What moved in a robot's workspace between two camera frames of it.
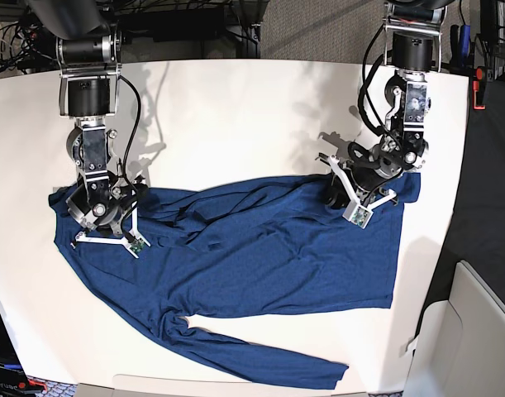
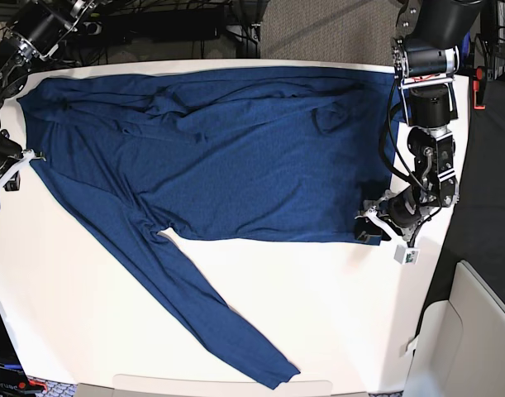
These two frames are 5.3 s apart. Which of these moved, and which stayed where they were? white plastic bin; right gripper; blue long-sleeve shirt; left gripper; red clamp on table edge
Moved: right gripper; left gripper; blue long-sleeve shirt
Stayed: white plastic bin; red clamp on table edge
